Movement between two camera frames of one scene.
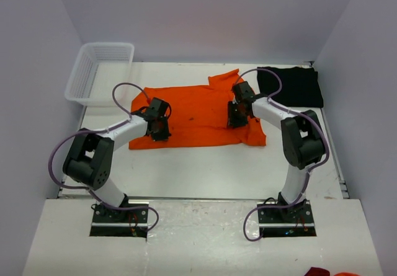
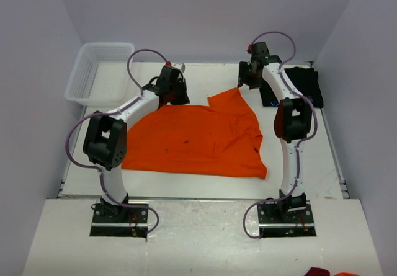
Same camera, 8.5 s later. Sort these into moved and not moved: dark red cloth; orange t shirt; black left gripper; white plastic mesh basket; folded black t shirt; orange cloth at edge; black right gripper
Moved: black right gripper; orange t shirt; black left gripper
Not moved: white plastic mesh basket; dark red cloth; orange cloth at edge; folded black t shirt
